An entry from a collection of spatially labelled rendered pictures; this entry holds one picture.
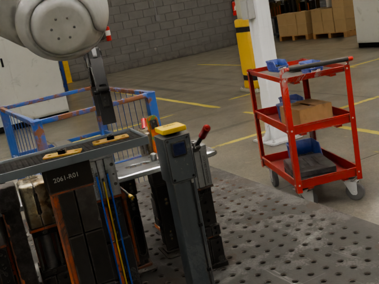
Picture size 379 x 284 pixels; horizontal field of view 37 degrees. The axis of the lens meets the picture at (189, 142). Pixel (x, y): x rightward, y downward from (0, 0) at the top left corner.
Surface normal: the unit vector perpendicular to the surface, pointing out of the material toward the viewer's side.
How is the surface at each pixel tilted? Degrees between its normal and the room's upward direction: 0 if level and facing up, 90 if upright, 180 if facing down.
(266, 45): 90
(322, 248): 0
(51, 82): 90
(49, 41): 105
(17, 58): 90
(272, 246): 0
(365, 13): 90
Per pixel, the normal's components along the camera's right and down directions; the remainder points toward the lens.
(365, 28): -0.87, 0.26
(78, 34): 0.23, 0.44
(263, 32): 0.44, 0.13
